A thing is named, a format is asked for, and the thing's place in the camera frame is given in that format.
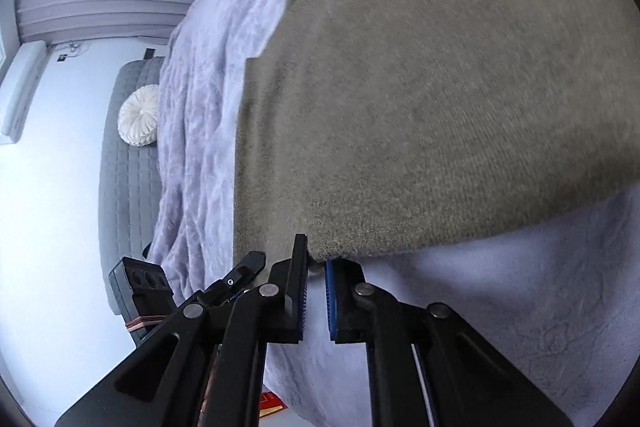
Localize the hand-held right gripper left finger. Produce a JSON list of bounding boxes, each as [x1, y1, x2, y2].
[[54, 234, 308, 427]]

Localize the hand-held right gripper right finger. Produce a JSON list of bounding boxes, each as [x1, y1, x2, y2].
[[324, 258, 573, 427]]

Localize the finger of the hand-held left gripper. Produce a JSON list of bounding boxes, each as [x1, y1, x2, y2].
[[202, 251, 266, 305]]

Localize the olive brown knit sweater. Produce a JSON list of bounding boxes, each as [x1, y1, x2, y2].
[[234, 0, 640, 260]]

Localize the grey quilted sofa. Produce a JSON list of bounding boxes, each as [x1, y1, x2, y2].
[[98, 56, 168, 315]]

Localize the red paper item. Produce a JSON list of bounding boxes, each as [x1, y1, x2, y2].
[[259, 389, 287, 419]]

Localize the lavender fluffy blanket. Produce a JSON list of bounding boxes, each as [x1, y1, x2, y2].
[[147, 0, 640, 427]]

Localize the round white pleated pillow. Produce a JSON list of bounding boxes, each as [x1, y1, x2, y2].
[[118, 84, 161, 148]]

